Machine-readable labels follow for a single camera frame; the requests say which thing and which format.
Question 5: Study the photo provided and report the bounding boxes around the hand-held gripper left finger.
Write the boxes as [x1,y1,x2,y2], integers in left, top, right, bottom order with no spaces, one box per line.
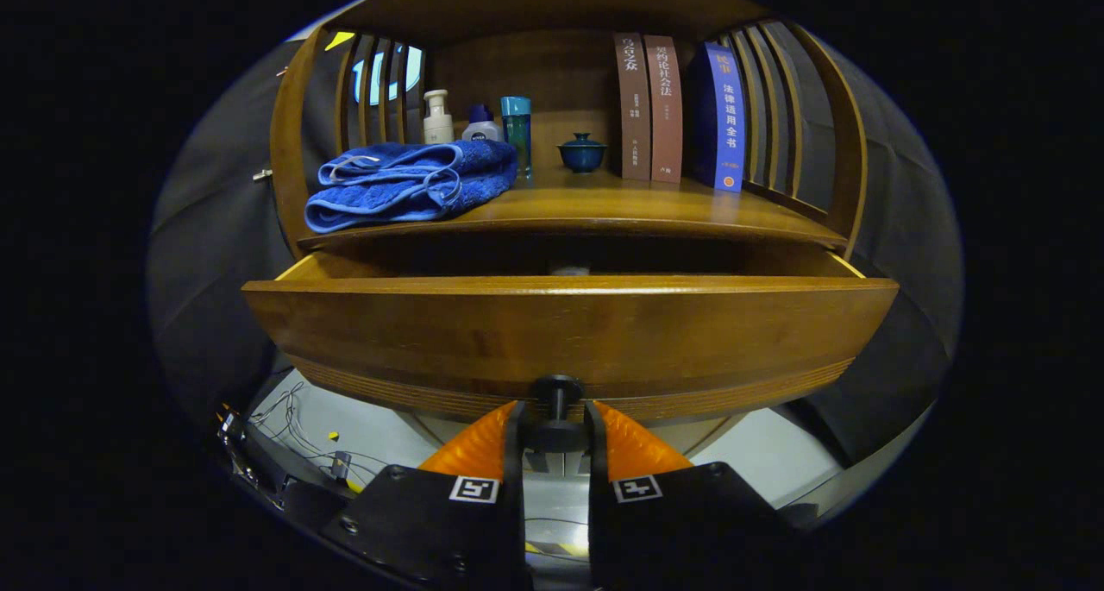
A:
[323,399,527,591]

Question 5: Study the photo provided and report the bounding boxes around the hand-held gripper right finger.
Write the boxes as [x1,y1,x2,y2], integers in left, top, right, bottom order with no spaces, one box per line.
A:
[586,399,807,591]

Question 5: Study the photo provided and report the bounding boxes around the wooden countertop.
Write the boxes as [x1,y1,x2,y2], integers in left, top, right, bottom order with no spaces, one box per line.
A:
[298,164,850,251]

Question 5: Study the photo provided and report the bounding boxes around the wooden cabinet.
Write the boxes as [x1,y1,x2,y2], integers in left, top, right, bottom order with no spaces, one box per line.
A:
[269,0,869,458]

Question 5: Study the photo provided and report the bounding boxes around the blue folded towel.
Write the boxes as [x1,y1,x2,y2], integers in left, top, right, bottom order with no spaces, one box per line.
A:
[304,139,519,234]

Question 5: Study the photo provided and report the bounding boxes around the dark blue lidded teacup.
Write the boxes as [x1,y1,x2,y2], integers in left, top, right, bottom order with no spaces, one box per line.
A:
[556,133,609,174]

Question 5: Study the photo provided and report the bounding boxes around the teal transparent bottle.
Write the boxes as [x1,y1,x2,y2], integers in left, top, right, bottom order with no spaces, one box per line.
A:
[501,96,534,182]

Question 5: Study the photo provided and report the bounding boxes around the white bottle with blue cap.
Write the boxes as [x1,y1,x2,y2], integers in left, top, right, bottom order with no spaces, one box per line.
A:
[461,104,503,142]

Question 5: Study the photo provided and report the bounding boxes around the white pump bottle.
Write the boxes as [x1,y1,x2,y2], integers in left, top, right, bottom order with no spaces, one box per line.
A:
[422,89,455,145]

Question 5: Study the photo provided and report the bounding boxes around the blue book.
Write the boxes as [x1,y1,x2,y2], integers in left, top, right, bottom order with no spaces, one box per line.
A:
[690,42,746,193]

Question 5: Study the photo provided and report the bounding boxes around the reddish brown book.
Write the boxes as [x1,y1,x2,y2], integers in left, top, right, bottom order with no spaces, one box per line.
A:
[643,35,684,185]

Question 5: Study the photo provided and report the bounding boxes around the dark brown book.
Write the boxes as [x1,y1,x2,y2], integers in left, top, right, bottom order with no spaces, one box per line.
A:
[613,32,652,182]

